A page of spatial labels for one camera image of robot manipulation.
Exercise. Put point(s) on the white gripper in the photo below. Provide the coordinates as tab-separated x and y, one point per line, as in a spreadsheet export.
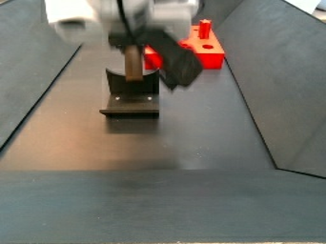
82	20

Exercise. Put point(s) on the brown oval peg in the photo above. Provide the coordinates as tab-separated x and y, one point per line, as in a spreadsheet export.
133	64

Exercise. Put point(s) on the black curved fixture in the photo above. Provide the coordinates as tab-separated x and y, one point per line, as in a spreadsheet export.
133	97

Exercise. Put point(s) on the red peg board base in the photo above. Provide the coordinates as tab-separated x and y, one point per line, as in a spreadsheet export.
206	48

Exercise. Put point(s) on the red star peg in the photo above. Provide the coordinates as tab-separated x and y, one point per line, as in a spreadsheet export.
205	27

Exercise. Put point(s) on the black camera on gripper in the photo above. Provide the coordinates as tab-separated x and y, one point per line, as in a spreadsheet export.
182	65

